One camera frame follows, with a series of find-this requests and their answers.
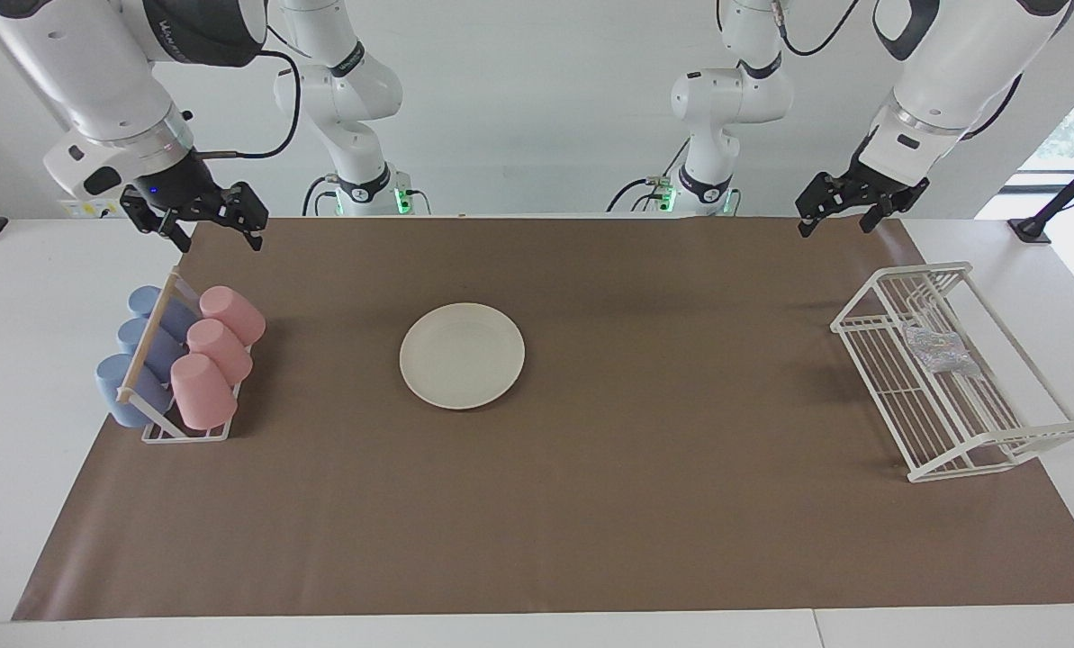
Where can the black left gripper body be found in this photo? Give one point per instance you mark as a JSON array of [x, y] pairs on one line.
[[874, 193]]

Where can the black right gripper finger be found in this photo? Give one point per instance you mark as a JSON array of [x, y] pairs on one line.
[[145, 211], [247, 209]]

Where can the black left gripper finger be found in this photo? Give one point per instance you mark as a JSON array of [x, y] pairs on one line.
[[901, 200], [823, 193]]

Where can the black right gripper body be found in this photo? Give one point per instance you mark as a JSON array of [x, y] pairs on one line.
[[190, 184]]

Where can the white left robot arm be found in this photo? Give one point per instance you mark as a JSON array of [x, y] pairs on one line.
[[951, 63]]

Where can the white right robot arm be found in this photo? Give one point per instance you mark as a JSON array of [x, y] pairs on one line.
[[77, 54]]

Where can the cream round plate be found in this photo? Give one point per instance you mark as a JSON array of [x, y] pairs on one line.
[[462, 356]]

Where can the blue plastic cup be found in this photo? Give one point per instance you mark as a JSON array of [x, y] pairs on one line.
[[130, 335], [113, 389], [143, 300]]

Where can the pink plastic cup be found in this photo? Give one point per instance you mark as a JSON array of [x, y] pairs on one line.
[[220, 351], [203, 391], [233, 315]]

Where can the black clamp stand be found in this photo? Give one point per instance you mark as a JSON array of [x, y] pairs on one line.
[[1029, 229]]

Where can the brown paper table mat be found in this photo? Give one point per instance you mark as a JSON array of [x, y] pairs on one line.
[[591, 504]]

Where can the white wall socket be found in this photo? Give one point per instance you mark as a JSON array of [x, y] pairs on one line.
[[86, 210]]

